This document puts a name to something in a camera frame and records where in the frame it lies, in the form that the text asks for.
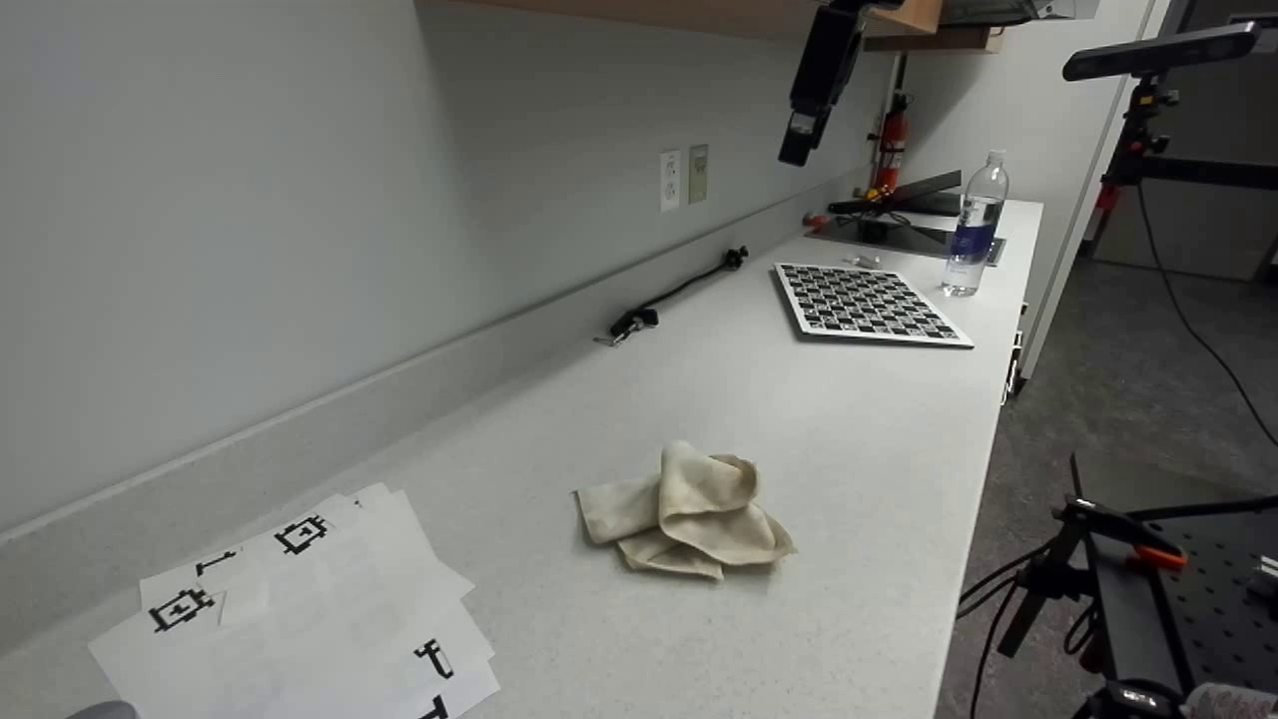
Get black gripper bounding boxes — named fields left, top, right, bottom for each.
left=780, top=0, right=869, bottom=167

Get beige cloth towel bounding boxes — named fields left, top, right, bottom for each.
left=572, top=439, right=797, bottom=588

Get red bar clamp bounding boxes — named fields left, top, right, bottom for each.
left=862, top=53, right=917, bottom=207

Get black folded tripod legs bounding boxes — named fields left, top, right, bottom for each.
left=797, top=167, right=1006, bottom=261

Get clear plastic water bottle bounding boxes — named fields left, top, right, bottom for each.
left=940, top=147, right=1016, bottom=302

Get black white checkerboard calibration board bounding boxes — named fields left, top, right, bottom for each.
left=772, top=261, right=980, bottom=356

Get black perforated breadboard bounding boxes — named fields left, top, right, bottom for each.
left=1082, top=500, right=1278, bottom=703

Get paper sheet with digit one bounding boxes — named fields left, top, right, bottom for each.
left=137, top=478, right=476, bottom=637

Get white paper sheet printed markers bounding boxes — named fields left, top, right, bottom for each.
left=82, top=583, right=502, bottom=719

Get white wall outlet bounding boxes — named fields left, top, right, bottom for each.
left=683, top=138, right=716, bottom=207

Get white wall outlet plate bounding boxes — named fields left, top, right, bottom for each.
left=656, top=147, right=683, bottom=215

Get black cable with connector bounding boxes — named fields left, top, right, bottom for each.
left=604, top=245, right=749, bottom=343

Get black red camera tripod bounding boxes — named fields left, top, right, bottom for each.
left=1082, top=71, right=1278, bottom=250

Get black stereo camera bar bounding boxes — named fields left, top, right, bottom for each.
left=1058, top=17, right=1262, bottom=85

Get thin black floor cable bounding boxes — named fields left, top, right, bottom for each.
left=1130, top=175, right=1278, bottom=455

